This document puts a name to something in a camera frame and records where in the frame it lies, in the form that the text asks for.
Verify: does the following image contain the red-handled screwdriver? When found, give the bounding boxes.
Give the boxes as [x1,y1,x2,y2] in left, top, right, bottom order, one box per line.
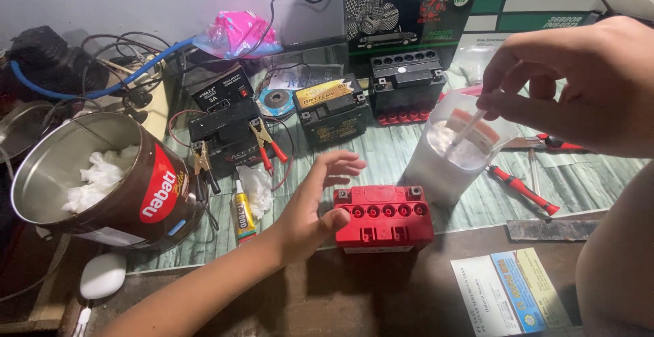
[485,164,561,217]

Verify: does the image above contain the thin clear stirring stick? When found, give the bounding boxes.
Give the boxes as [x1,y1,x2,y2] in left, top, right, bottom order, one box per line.
[450,107,488,150]

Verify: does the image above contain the black battery with clamped terminals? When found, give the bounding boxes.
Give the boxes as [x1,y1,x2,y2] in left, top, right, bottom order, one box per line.
[187,99,278,175]

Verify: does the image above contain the black battery with open holes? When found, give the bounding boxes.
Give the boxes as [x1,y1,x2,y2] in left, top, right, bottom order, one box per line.
[369,49,448,119]

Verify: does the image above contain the red motorcycle battery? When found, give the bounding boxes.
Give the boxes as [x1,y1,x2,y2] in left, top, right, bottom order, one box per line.
[332,184,435,254]

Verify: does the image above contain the white printed receipt book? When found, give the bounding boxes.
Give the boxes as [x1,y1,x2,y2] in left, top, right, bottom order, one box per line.
[450,255,523,337]

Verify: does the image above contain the thin clear pen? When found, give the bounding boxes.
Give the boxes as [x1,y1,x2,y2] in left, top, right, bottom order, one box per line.
[527,147,541,196]

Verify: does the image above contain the white tissue wad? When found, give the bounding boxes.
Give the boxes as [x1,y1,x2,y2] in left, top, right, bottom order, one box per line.
[62,145,140,214]

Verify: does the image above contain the blue and yellow printed card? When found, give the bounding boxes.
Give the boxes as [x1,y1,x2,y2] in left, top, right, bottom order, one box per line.
[489,247,573,334]

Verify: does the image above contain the flat rusty metal bar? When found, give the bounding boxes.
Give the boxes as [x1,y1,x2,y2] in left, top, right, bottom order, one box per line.
[505,218,602,242]

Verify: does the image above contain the pink plastic bag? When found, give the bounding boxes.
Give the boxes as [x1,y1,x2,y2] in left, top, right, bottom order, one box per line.
[192,10,283,60]

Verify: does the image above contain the white oval charger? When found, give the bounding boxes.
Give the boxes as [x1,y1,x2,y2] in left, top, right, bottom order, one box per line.
[79,253,128,300]

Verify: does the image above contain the grey metal pot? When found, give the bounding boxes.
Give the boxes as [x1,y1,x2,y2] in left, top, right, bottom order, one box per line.
[0,100,58,165]

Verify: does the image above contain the thin red wire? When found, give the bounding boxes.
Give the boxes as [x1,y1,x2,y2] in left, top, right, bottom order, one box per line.
[168,109,206,149]

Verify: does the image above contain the white and green battery carton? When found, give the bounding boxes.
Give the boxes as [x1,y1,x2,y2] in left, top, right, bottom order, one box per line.
[456,0,625,48]

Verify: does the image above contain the yellow-labelled glue tube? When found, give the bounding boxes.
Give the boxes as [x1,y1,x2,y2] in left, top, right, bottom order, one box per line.
[232,178,258,246]

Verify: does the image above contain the blue hose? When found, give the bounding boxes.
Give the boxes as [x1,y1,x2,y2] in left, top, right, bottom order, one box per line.
[10,36,198,101]

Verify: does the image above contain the black power supply box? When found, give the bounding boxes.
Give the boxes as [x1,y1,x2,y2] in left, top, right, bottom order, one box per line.
[185,63,255,113]

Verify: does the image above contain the green patterned table mat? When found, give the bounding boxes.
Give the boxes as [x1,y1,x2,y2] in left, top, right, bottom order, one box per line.
[127,45,651,276]

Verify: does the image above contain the round grinding disc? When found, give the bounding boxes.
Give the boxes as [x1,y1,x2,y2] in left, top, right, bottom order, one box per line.
[256,87,297,119]

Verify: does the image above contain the red battery cap strip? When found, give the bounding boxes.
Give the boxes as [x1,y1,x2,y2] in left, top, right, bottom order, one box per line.
[376,106,433,126]

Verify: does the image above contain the cream power strip with plugs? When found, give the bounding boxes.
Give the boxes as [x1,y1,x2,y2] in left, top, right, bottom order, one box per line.
[97,55,170,141]

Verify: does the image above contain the black cloth heap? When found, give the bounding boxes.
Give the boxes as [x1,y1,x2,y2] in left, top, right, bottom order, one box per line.
[4,25,109,104]

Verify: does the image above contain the crumpled white tissue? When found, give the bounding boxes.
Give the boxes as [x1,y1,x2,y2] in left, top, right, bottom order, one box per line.
[236,164,276,221]

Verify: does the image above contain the clear plastic bag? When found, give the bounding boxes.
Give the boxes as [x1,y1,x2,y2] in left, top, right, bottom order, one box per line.
[453,45,500,86]

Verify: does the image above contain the person's left hand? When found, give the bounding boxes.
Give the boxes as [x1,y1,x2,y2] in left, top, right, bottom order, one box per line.
[268,150,368,268]

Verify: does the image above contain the person's right hand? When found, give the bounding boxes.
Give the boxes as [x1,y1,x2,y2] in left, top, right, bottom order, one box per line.
[476,16,654,160]

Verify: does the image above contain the red-handled alligator clip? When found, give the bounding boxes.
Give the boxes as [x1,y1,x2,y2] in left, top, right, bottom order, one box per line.
[248,117,290,175]

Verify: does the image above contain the black and green battery carton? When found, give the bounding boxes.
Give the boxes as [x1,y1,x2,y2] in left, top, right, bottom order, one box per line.
[342,0,486,58]

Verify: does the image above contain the black battery with yellow label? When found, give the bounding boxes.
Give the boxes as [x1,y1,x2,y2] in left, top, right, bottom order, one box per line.
[292,74,372,148]

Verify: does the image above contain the black-handled alligator clip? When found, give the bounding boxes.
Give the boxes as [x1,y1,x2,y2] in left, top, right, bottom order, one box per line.
[192,140,222,195]

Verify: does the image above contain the red-handled pliers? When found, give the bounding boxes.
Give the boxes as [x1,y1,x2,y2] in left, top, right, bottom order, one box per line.
[503,133,589,153]

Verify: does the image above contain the clear plastic measuring jug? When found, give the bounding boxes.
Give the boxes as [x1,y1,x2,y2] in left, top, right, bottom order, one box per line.
[403,87,518,206]

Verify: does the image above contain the brown round tin can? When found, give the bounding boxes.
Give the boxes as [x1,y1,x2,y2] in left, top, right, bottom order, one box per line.
[11,111,208,252]

